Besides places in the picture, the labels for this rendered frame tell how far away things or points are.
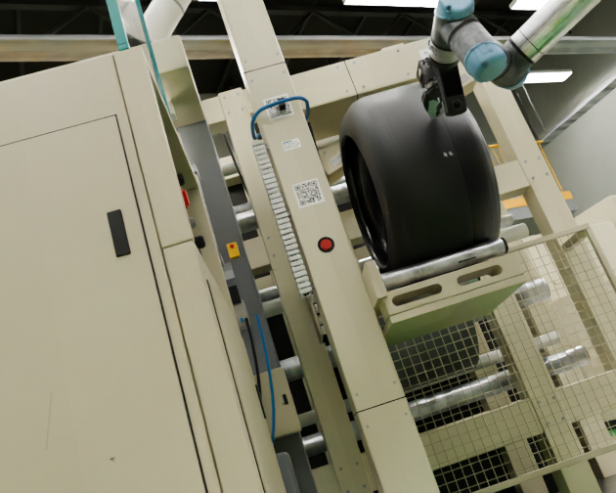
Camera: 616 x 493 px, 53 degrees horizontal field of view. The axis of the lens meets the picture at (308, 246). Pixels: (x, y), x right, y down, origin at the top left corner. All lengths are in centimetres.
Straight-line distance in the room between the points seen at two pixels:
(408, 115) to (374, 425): 78
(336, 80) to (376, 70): 15
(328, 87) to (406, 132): 67
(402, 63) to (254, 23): 56
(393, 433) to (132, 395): 82
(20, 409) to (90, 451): 12
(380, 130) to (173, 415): 96
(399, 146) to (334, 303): 44
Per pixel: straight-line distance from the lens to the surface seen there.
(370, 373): 158
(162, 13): 248
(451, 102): 145
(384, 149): 157
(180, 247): 94
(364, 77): 222
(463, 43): 132
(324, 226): 168
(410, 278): 157
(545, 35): 141
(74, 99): 111
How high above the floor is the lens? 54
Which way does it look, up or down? 19 degrees up
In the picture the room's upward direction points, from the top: 19 degrees counter-clockwise
